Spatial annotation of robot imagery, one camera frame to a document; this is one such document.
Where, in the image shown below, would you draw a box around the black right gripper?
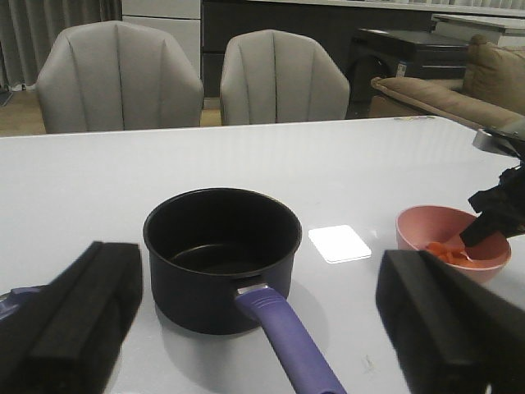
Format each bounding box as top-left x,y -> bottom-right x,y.
459,163 -> 524,247

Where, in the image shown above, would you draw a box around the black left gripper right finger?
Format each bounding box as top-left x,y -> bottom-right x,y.
376,250 -> 524,393

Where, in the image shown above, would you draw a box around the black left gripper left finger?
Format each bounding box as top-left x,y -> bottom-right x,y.
1,241 -> 143,393

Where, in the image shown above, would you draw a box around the orange ham pieces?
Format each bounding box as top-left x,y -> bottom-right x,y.
426,242 -> 474,268

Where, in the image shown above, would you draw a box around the pink bowl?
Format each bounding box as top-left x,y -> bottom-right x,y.
395,205 -> 511,283

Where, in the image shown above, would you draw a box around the glass lid with blue knob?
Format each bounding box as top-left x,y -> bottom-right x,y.
0,285 -> 46,323

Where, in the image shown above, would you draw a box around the tan cushion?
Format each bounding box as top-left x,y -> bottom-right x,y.
368,34 -> 524,129

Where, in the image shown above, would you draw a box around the dark blue saucepan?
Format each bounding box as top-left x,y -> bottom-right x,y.
143,188 -> 344,393

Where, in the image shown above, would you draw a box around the black washing machine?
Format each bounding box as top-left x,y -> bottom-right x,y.
346,29 -> 468,119

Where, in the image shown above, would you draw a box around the dark kitchen counter cabinet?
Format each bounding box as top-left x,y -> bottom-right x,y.
200,0 -> 525,99

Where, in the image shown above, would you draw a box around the right beige armchair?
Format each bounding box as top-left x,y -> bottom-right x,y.
220,30 -> 350,126

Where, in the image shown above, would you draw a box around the beige armchair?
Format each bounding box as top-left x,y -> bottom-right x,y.
220,30 -> 350,126
36,21 -> 203,134

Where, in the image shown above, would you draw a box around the left beige armchair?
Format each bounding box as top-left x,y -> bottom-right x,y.
36,21 -> 203,134

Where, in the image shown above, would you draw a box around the grey curtain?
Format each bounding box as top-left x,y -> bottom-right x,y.
0,0 -> 124,89

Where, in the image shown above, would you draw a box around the white refrigerator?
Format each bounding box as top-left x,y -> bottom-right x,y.
121,0 -> 202,77

